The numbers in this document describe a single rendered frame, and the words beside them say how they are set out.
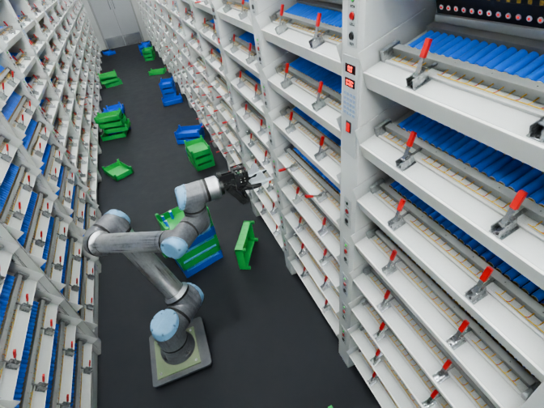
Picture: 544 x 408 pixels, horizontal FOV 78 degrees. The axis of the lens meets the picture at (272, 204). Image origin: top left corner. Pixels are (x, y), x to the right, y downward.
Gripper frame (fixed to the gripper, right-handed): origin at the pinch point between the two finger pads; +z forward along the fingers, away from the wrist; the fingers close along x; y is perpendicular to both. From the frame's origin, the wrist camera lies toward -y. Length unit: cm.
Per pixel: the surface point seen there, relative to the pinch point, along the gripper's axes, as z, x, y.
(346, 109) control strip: 15, -34, 36
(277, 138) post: 17.5, 30.4, -1.1
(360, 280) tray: 19, -42, -31
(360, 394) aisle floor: 17, -53, -105
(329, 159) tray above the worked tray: 19.8, -15.7, 9.7
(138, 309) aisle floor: -83, 53, -107
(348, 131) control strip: 14.2, -35.9, 30.5
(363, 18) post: 14, -40, 60
